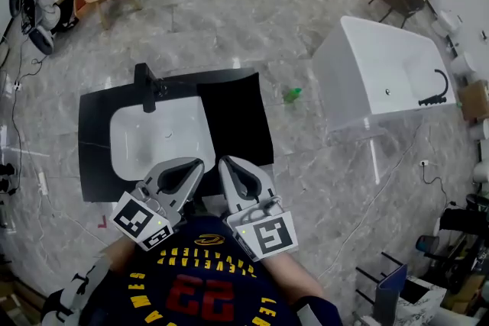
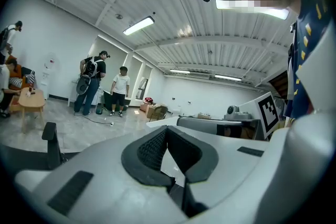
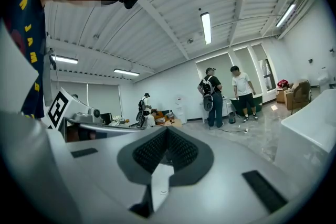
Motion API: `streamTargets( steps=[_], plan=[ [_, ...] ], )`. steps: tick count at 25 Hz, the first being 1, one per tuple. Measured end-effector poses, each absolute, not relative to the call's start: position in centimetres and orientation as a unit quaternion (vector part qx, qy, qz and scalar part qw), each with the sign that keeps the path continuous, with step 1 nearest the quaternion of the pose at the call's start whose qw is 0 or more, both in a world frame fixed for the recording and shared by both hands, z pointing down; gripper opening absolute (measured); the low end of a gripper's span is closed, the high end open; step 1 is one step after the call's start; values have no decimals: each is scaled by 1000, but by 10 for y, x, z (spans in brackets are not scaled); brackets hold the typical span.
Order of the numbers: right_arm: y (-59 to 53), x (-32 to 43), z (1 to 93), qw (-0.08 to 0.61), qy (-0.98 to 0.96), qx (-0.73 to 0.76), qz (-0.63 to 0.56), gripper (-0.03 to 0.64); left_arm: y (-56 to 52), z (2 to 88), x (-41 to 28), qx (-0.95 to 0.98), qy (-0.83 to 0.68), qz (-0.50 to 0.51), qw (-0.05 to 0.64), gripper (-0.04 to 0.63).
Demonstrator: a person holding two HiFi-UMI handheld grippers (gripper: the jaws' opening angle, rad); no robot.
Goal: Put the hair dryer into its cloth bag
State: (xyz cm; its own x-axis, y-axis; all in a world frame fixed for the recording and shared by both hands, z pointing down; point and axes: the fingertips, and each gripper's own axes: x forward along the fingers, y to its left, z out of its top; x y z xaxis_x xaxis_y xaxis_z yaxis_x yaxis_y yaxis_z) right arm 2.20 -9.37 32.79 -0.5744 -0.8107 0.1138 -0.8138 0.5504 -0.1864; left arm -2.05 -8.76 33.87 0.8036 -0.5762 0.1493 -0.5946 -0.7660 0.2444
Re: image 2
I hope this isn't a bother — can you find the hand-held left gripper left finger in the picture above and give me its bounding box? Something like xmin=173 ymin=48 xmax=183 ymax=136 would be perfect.
xmin=14 ymin=124 xmax=190 ymax=224

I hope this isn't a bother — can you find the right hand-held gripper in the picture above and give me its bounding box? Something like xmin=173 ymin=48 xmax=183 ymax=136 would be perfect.
xmin=176 ymin=91 xmax=280 ymax=140

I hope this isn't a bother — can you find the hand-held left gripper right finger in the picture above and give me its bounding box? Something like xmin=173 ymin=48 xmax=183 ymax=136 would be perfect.
xmin=167 ymin=110 xmax=336 ymax=224

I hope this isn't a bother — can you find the brown armchair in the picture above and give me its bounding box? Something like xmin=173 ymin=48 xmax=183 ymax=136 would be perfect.
xmin=149 ymin=105 xmax=169 ymax=122

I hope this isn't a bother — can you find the dark green bathtub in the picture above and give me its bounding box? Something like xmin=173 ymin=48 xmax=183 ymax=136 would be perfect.
xmin=103 ymin=89 xmax=131 ymax=111

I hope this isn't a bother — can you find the white cabinet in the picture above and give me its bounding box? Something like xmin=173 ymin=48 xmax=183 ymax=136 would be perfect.
xmin=67 ymin=78 xmax=104 ymax=107

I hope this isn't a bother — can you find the wooden coffee table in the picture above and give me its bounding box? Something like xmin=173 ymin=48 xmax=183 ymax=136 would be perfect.
xmin=18 ymin=87 xmax=46 ymax=133

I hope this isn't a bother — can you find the dark wooden staircase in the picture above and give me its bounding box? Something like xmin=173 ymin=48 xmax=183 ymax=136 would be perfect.
xmin=269 ymin=70 xmax=288 ymax=99

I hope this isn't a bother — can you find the white water dispenser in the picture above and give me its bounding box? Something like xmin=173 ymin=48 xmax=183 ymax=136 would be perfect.
xmin=39 ymin=52 xmax=57 ymax=100

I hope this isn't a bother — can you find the black white backpack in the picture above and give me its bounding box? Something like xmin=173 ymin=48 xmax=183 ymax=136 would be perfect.
xmin=76 ymin=56 xmax=104 ymax=95

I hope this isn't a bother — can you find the striped cushion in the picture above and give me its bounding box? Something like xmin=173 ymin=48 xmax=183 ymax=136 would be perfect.
xmin=9 ymin=74 xmax=35 ymax=89

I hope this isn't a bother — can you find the orange sofa chair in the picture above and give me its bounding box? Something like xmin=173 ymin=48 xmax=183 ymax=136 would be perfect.
xmin=5 ymin=55 xmax=35 ymax=90

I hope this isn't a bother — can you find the person's navy jersey torso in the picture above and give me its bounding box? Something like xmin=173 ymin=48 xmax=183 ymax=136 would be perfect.
xmin=283 ymin=0 xmax=336 ymax=128

